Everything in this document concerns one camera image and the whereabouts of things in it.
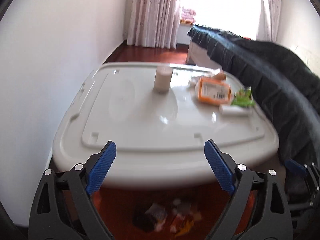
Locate black sock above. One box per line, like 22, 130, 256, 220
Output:
132, 210, 157, 232

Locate green snack bag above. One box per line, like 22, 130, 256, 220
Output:
231, 87, 255, 108

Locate blue white milk carton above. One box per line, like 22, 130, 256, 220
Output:
145, 203, 168, 226

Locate white foam block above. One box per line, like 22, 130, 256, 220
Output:
219, 105, 252, 116

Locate orange white snack package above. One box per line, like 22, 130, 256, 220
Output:
195, 77, 231, 106

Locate orange trash bag bin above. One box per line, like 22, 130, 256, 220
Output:
91, 182, 230, 239

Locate dark velvet bed cover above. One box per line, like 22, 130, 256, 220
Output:
188, 25, 319, 165

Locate white plastic storage box lid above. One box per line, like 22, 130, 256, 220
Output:
53, 62, 279, 189

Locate pink curtain right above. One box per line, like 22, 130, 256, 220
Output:
259, 0, 282, 42

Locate pink patterned curtain left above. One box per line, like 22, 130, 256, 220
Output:
127, 0, 181, 49

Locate folded pink blankets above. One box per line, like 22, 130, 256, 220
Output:
180, 8, 196, 25

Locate white bed frame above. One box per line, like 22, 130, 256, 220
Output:
186, 41, 222, 70

